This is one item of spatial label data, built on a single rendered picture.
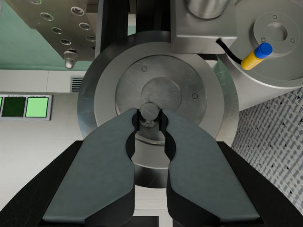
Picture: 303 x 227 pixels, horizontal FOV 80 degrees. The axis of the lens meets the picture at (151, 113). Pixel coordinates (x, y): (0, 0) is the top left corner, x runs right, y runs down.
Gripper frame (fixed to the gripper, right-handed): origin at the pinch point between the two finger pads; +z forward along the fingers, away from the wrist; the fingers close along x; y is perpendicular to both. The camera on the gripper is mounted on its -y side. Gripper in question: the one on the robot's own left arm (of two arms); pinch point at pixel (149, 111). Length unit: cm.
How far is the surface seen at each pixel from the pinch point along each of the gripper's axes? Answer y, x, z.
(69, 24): -3.3, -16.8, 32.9
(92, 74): -0.8, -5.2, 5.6
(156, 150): 4.1, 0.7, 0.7
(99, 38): -3.5, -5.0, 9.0
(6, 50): 44, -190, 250
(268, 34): -4.3, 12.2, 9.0
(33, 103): 16.1, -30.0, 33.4
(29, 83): 98, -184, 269
